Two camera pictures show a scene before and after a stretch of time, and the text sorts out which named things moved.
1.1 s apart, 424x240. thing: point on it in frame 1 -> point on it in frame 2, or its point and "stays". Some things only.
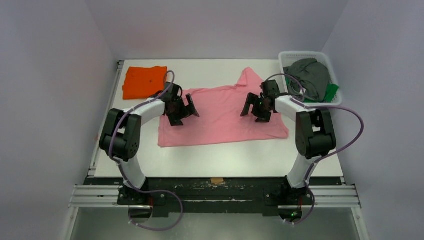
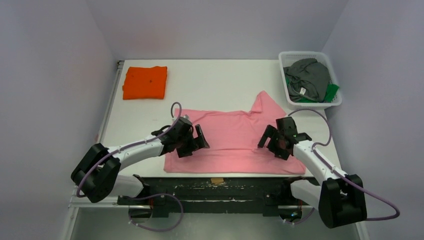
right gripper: x=257 y=108 -> x=276 y=139
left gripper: x=187 y=111 -> x=200 y=142
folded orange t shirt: x=142 y=82 stays
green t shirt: x=332 y=89 stays
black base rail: x=159 y=197 stays
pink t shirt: x=220 y=119 -> x=234 y=137
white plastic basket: x=286 y=57 stays
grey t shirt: x=314 y=76 stays
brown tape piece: x=216 y=180 stays
